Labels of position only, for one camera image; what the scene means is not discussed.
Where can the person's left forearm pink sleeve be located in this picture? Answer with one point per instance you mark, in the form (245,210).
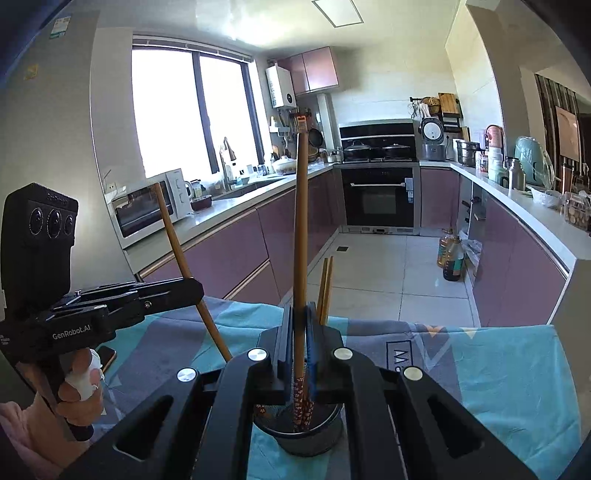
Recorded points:
(23,438)

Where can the teal grey printed tablecloth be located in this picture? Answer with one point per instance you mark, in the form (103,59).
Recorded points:
(485,392)

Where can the grey rice cooker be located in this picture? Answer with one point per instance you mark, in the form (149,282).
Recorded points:
(433,138)

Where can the pink vacuum jug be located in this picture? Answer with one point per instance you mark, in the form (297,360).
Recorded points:
(494,137)

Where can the pink wall cabinet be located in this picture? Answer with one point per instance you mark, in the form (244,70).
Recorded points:
(314,69)

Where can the pink base cabinets long run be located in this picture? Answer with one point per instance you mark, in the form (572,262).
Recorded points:
(240,249)

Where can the black built-in oven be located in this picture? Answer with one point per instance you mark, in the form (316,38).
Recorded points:
(376,198)

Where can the wooden cutting board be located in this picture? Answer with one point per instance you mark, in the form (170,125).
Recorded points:
(447,104)

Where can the white casserole pot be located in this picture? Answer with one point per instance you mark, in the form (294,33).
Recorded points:
(284,165)

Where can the kitchen window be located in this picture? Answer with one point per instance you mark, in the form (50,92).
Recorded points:
(171,110)

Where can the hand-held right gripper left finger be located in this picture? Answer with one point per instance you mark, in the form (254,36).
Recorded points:
(287,360)

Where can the stainless steel stockpot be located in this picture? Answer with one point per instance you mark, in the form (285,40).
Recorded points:
(467,153)

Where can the dark bowl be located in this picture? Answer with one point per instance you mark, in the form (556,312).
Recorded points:
(202,203)

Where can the black cooking pot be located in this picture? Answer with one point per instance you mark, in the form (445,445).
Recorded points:
(396,151)
(358,150)

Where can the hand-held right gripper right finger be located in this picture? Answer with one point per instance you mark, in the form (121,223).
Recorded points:
(312,357)

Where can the black smartphone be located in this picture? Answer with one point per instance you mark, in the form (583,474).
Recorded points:
(108,357)

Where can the black mesh utensil holder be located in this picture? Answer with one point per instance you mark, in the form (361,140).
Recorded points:
(295,443)

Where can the silver refrigerator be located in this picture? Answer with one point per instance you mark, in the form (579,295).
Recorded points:
(55,138)

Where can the steel thermos flask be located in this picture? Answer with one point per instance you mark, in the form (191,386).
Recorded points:
(517,175)

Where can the dark cooking oil bottle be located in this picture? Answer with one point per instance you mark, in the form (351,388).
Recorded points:
(453,263)

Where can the white water heater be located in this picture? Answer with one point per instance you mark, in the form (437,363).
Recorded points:
(280,87)

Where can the black range hood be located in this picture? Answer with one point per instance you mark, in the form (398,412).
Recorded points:
(376,136)

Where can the ceiling light panel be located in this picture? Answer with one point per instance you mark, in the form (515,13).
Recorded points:
(337,11)

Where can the clear plastic food box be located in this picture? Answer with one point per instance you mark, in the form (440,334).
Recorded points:
(577,211)

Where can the white electric kettle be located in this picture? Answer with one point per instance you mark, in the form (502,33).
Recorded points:
(188,190)

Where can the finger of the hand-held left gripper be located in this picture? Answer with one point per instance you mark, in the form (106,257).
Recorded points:
(175,295)
(115,287)

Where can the hanging black wok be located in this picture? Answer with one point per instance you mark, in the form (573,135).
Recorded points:
(315,137)

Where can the white plastic bag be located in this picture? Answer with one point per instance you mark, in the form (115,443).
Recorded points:
(473,254)

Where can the light green air fryer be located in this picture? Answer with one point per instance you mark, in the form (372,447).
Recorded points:
(531,161)

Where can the pink base cabinets short run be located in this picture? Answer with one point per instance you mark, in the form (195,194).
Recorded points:
(508,258)

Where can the white microwave oven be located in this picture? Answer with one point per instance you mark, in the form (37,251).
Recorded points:
(147,210)

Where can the person's left hand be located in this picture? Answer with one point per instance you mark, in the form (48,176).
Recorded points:
(85,397)

